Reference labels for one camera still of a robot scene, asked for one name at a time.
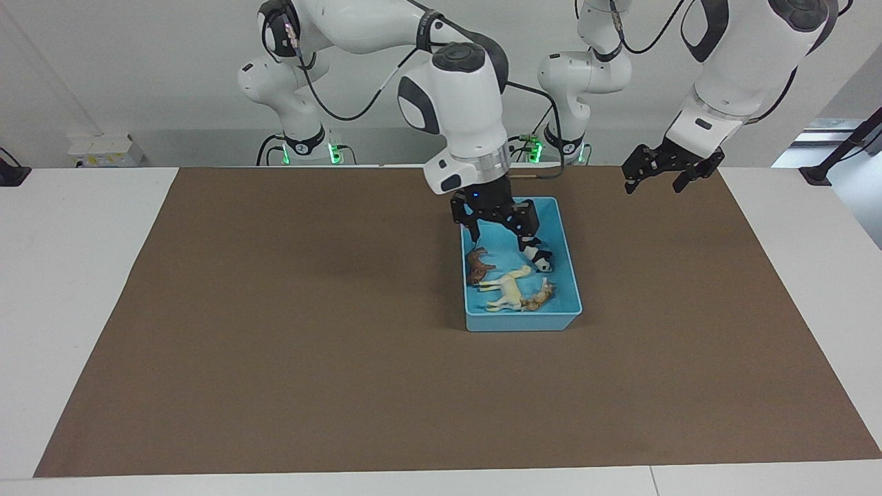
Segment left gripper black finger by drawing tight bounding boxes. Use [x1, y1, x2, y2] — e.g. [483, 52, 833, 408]
[622, 145, 661, 195]
[673, 150, 726, 194]

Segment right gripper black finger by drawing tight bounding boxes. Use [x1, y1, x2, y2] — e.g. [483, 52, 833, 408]
[453, 207, 482, 243]
[506, 200, 545, 252]

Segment brown lion toy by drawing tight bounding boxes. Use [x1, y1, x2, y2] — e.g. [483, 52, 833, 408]
[466, 247, 498, 287]

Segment cream horse toy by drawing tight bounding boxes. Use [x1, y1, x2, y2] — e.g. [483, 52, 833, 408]
[477, 265, 535, 313]

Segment orange striped tiger toy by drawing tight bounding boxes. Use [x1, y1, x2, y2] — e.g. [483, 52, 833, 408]
[518, 278, 557, 312]

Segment light blue plastic storage box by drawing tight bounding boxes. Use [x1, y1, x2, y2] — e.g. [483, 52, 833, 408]
[460, 196, 583, 333]

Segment black angled stand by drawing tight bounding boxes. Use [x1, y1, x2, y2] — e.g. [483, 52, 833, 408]
[799, 107, 882, 187]

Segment brown paper table mat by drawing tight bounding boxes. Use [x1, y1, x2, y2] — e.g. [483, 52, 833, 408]
[34, 165, 882, 477]

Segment black left base cables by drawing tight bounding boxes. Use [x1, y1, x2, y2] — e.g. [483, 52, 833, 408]
[509, 103, 552, 164]

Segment black base cables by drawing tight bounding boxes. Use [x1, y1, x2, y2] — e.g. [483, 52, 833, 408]
[256, 134, 287, 166]
[509, 103, 552, 164]

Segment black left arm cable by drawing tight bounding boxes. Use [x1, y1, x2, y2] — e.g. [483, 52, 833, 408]
[610, 0, 800, 125]

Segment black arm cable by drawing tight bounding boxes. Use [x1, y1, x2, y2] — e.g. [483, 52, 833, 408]
[610, 0, 800, 125]
[293, 0, 566, 180]

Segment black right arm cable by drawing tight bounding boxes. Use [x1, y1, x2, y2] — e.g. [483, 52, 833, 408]
[293, 0, 566, 180]

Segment black right base cables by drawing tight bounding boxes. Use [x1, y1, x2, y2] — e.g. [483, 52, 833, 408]
[256, 134, 287, 166]

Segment white box by wall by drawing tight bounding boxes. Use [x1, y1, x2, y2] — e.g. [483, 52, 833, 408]
[68, 134, 149, 168]

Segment black clamp mount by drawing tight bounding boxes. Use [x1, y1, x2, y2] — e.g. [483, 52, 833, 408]
[0, 147, 32, 187]

